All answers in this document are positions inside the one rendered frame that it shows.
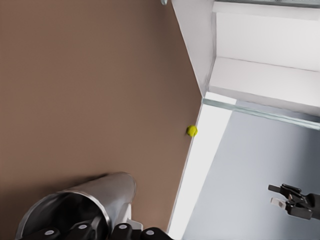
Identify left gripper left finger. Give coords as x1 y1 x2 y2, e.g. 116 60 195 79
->
67 215 106 240

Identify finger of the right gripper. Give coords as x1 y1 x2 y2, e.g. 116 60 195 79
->
270 196 299 213
267 183 303 200

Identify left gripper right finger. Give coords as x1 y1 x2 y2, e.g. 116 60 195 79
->
111 201 144 240

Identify silver tennis ball tube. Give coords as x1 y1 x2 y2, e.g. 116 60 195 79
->
14 171 138 240

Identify yellow tennis ball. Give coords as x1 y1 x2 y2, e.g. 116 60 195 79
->
186 124 199 138

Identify silver frame post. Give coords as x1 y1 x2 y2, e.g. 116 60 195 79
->
201 97 320 131

